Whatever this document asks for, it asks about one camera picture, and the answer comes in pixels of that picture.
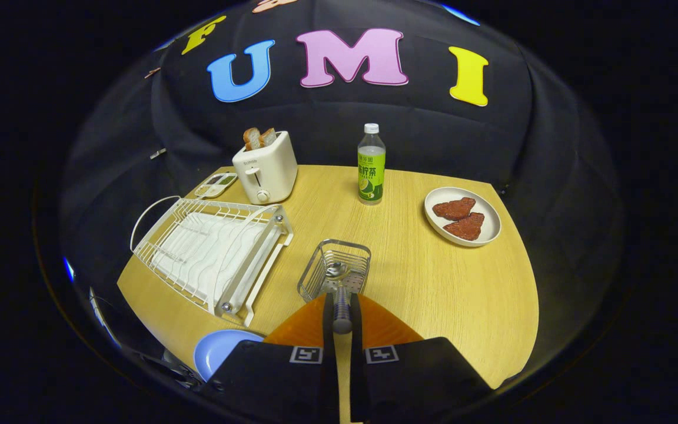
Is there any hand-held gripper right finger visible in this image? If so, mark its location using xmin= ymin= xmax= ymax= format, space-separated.
xmin=349 ymin=293 xmax=493 ymax=424

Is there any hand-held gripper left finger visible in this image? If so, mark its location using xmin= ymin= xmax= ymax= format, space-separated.
xmin=210 ymin=293 xmax=340 ymax=424

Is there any metal spoon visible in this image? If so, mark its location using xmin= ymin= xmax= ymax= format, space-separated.
xmin=325 ymin=262 xmax=354 ymax=335

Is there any metal wire basket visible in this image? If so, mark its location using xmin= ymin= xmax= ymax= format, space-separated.
xmin=297 ymin=238 xmax=372 ymax=304

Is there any blue plate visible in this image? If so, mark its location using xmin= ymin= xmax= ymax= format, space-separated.
xmin=193 ymin=329 xmax=265 ymax=382

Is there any white wire dish rack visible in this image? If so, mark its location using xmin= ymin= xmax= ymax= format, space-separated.
xmin=130 ymin=196 xmax=294 ymax=327

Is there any white round dish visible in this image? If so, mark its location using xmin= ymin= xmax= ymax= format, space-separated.
xmin=424 ymin=187 xmax=502 ymax=247

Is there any green label drink bottle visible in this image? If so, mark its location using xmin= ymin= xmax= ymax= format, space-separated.
xmin=357 ymin=123 xmax=386 ymax=206

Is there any white toaster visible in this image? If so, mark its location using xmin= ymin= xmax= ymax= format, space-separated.
xmin=232 ymin=131 xmax=298 ymax=206

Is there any red meat slice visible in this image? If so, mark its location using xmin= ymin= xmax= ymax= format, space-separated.
xmin=443 ymin=212 xmax=486 ymax=241
xmin=432 ymin=197 xmax=476 ymax=221

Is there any white divided seasoning tray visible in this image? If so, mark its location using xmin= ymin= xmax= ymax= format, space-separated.
xmin=194 ymin=171 xmax=238 ymax=198

